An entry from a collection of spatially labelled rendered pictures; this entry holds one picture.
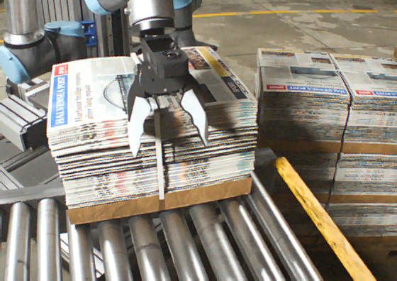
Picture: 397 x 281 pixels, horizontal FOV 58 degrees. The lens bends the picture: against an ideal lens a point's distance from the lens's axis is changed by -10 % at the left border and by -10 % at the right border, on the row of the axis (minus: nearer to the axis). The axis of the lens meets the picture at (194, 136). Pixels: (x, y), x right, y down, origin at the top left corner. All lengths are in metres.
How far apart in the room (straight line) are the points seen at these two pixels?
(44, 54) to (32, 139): 0.33
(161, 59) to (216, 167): 0.30
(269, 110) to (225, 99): 0.56
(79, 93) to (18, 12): 0.36
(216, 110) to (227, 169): 0.15
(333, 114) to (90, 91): 0.80
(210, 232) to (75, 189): 0.27
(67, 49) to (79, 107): 0.45
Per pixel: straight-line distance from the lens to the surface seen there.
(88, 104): 0.71
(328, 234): 0.77
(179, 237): 0.76
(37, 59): 1.09
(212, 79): 0.77
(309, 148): 1.35
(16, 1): 1.03
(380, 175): 1.49
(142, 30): 0.63
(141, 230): 0.77
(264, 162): 0.95
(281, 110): 1.25
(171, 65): 0.54
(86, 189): 0.74
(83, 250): 0.76
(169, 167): 0.74
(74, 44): 1.15
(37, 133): 1.32
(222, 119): 0.71
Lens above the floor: 1.36
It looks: 33 degrees down
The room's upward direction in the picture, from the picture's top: straight up
